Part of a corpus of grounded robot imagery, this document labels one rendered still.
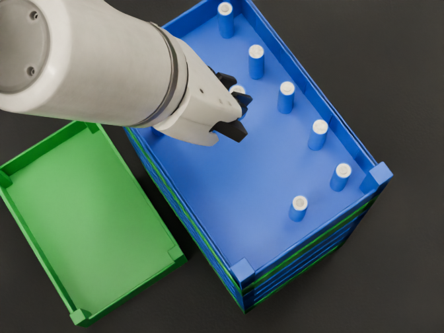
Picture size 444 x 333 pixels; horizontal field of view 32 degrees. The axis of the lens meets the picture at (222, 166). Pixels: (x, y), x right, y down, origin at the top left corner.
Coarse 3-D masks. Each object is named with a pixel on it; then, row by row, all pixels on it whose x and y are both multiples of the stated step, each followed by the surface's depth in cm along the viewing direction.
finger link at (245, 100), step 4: (232, 92) 74; (236, 92) 73; (236, 96) 73; (240, 96) 74; (244, 96) 75; (248, 96) 76; (240, 100) 75; (244, 100) 76; (248, 100) 76; (240, 104) 75; (244, 104) 76; (244, 108) 75; (244, 112) 76
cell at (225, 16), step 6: (222, 6) 88; (228, 6) 88; (222, 12) 88; (228, 12) 88; (222, 18) 89; (228, 18) 89; (222, 24) 91; (228, 24) 90; (222, 30) 92; (228, 30) 92; (222, 36) 94; (228, 36) 94
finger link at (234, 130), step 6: (234, 120) 70; (216, 126) 67; (222, 126) 68; (228, 126) 68; (234, 126) 68; (240, 126) 70; (222, 132) 68; (228, 132) 68; (234, 132) 69; (240, 132) 69; (246, 132) 70; (234, 138) 69; (240, 138) 70
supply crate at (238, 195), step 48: (240, 0) 92; (192, 48) 94; (240, 48) 94; (288, 48) 88; (144, 144) 86; (192, 144) 91; (240, 144) 91; (288, 144) 90; (336, 144) 90; (192, 192) 89; (240, 192) 89; (288, 192) 89; (336, 192) 89; (240, 240) 88; (288, 240) 87; (240, 288) 85
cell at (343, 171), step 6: (336, 168) 83; (342, 168) 83; (348, 168) 83; (336, 174) 83; (342, 174) 83; (348, 174) 83; (330, 180) 88; (336, 180) 84; (342, 180) 84; (330, 186) 89; (336, 186) 87; (342, 186) 87
